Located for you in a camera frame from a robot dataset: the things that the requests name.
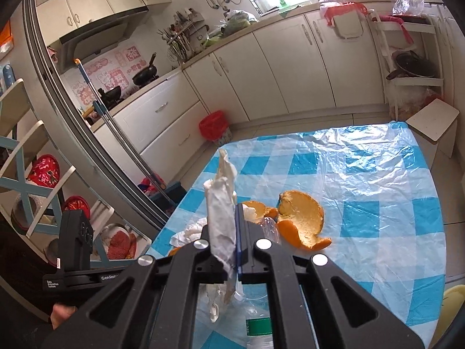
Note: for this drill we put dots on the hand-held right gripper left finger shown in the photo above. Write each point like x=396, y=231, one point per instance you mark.
x=189, y=261

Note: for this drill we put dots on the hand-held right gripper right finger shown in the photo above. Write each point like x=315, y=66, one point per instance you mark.
x=239, y=243

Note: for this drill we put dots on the long white tissue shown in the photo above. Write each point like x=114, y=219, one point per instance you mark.
x=219, y=218

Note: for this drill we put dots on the large orange peel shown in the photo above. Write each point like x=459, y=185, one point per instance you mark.
x=301, y=214

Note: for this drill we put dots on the red trash bin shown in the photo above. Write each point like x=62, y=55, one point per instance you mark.
x=212, y=125

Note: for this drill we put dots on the person's left hand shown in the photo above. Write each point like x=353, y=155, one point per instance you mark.
x=61, y=316

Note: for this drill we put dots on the small orange peel piece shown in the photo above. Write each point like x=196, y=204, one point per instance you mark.
x=259, y=209
x=175, y=251

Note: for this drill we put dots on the red patterned slipper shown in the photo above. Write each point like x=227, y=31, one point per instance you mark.
x=43, y=171
x=118, y=243
x=76, y=207

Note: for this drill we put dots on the white and blue shoe rack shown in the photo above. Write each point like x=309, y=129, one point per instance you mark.
x=18, y=185

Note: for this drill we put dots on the clear plastic bottle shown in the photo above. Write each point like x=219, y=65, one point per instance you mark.
x=259, y=325

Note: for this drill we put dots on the blue white checkered tablecloth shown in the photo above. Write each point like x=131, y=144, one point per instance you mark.
x=356, y=211

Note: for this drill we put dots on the clear plastic table sheet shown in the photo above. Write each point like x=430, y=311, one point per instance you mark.
x=381, y=160

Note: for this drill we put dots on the black frying pan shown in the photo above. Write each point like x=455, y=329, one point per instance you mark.
x=145, y=76

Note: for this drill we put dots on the cream kitchen base cabinets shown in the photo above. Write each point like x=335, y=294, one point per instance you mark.
x=276, y=69

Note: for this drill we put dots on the black range hood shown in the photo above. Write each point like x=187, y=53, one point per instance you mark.
x=98, y=32

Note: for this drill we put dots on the metal utensil rack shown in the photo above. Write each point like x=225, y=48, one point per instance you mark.
x=178, y=43

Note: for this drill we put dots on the pale yellow object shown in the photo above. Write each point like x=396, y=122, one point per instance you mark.
x=452, y=298

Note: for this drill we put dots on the green vegetables in bags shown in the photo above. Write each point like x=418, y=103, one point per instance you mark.
x=236, y=21

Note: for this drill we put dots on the small white wooden stool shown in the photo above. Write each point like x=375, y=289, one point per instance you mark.
x=432, y=118

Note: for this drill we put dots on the white and orange plastic bags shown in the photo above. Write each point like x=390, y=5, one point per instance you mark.
x=417, y=98

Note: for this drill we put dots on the white hanging cabinet bin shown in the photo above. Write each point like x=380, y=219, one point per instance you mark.
x=348, y=25

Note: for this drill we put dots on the green bottle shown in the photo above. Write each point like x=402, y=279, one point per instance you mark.
x=281, y=2

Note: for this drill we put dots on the white shelf rack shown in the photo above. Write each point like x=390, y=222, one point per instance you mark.
x=385, y=43

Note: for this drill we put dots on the black wok with lid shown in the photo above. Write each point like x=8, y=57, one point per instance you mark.
x=414, y=67

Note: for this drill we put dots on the red plastic bag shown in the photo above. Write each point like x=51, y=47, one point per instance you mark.
x=407, y=31

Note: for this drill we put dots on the cream drawer cabinet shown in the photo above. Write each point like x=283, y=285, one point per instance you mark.
x=454, y=43

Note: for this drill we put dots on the grey sliding door frame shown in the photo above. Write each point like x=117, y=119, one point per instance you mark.
x=72, y=123

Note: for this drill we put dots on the pink wall stickers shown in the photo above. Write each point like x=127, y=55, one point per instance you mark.
x=109, y=76

